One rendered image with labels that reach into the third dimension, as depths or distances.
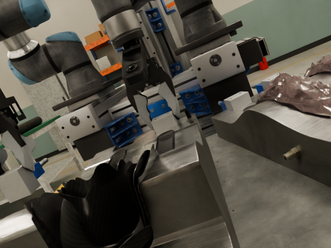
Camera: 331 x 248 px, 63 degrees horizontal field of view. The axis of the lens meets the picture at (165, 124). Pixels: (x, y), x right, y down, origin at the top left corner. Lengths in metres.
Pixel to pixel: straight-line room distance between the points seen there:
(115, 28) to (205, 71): 0.33
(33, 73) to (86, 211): 0.84
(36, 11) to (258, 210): 0.57
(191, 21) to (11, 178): 0.69
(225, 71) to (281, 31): 5.26
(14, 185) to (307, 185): 0.50
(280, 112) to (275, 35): 5.60
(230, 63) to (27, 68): 0.70
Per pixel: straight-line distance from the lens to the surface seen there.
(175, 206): 0.28
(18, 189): 0.59
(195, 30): 0.94
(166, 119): 0.59
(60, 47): 1.08
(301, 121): 0.41
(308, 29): 6.22
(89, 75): 1.07
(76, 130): 0.96
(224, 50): 0.81
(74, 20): 6.32
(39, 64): 1.09
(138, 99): 0.60
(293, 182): 0.43
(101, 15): 0.61
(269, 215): 0.38
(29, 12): 0.67
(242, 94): 0.66
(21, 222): 0.36
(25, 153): 0.58
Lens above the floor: 1.03
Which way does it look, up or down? 13 degrees down
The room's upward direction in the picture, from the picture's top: 25 degrees counter-clockwise
